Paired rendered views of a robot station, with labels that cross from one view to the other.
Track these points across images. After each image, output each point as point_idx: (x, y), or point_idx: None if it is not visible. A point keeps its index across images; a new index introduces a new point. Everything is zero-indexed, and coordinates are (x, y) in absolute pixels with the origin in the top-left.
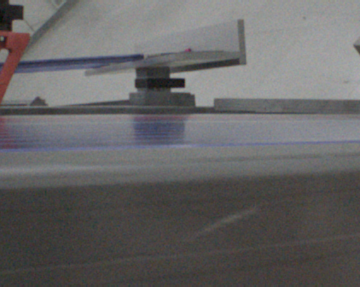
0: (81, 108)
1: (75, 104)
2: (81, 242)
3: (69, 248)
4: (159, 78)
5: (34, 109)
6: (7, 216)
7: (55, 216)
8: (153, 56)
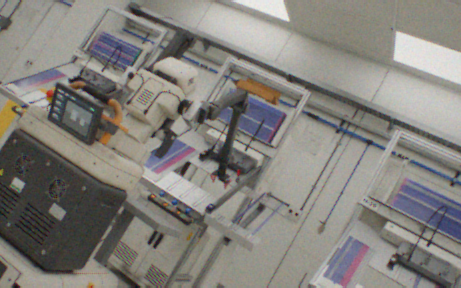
0: (217, 200)
1: (240, 223)
2: None
3: None
4: (209, 204)
5: (222, 196)
6: None
7: None
8: (224, 217)
